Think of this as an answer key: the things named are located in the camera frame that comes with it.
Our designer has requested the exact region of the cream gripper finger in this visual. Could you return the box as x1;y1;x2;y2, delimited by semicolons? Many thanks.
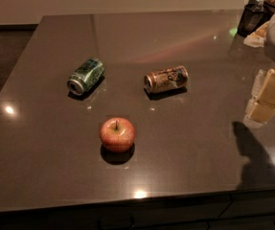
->
258;69;275;124
243;70;266;128

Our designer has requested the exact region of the green soda can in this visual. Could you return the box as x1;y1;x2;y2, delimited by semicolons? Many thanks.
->
67;58;105;96

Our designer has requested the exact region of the brown soda can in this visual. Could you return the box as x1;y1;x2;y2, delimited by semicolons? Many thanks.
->
144;66;189;94

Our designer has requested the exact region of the black basket container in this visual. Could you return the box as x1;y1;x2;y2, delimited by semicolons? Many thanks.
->
238;0;269;36

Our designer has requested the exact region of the red apple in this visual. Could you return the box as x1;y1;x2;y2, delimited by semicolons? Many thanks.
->
100;117;136;153

